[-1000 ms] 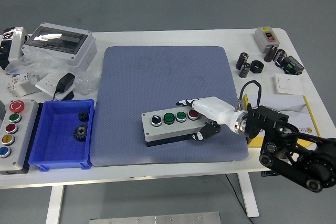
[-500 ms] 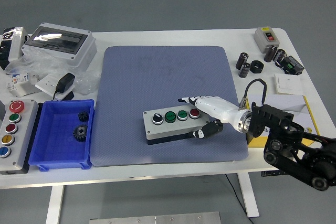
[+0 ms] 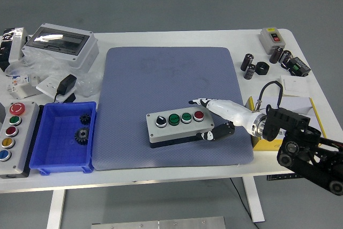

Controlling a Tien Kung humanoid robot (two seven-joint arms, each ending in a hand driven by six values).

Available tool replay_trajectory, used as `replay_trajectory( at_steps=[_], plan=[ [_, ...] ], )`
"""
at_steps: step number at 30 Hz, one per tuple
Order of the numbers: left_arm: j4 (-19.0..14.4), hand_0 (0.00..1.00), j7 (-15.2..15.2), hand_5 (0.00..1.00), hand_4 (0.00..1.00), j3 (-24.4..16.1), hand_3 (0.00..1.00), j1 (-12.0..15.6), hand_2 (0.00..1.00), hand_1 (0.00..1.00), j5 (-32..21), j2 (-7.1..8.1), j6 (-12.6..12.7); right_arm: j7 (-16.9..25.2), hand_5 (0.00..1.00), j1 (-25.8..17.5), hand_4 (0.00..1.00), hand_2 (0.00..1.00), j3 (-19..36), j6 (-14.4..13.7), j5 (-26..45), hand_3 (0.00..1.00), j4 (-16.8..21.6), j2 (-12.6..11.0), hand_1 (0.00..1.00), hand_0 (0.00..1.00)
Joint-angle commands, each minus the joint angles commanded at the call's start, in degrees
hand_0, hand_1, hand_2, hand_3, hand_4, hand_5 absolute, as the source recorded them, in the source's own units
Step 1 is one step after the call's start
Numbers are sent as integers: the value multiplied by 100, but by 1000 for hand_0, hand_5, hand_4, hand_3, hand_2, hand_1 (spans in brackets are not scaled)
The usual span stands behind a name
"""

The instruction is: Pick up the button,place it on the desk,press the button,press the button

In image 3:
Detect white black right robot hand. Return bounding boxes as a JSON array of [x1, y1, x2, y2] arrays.
[[188, 98, 257, 142]]

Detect grey four-button control box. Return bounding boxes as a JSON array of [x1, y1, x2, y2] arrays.
[[146, 106, 215, 149]]

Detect grey five-button control box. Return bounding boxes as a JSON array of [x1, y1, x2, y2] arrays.
[[0, 101, 40, 179]]

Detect black cylindrical capacitor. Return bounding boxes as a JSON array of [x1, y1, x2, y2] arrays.
[[278, 49, 292, 66], [240, 53, 255, 72], [243, 63, 256, 80], [269, 46, 284, 64]]

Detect black hex nut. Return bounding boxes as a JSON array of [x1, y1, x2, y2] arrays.
[[255, 61, 270, 76]]

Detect yellow white cardboard box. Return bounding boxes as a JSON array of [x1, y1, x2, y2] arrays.
[[245, 96, 327, 151]]

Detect black module green terminals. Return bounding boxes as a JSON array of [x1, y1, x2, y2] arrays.
[[285, 56, 311, 77]]

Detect black table control panel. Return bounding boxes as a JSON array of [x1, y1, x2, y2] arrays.
[[266, 174, 303, 182]]

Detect blue-grey table mat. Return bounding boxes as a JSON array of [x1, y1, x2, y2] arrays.
[[92, 46, 255, 171]]

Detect white table leg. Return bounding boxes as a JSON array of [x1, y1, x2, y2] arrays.
[[46, 190, 66, 229], [242, 176, 265, 223]]

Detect clear plastic bag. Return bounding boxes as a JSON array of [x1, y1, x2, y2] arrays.
[[4, 49, 104, 98]]

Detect large black bevel gear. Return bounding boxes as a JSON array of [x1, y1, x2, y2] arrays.
[[74, 127, 91, 146]]

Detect black power adapter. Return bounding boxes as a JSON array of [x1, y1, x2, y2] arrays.
[[53, 74, 78, 103]]

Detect blue plastic bin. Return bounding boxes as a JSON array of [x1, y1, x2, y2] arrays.
[[28, 101, 97, 176]]

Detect white circuit breaker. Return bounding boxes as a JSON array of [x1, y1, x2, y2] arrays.
[[5, 75, 41, 100]]

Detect white wall switch plate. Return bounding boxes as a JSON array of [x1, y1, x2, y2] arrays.
[[280, 75, 309, 98]]

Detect grey red-black switch box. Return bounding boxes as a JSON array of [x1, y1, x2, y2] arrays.
[[259, 27, 287, 55]]

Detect black cable under table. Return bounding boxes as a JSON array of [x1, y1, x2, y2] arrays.
[[229, 178, 259, 229]]

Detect grey enclosure with clear lid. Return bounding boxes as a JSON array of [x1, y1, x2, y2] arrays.
[[21, 23, 99, 73]]

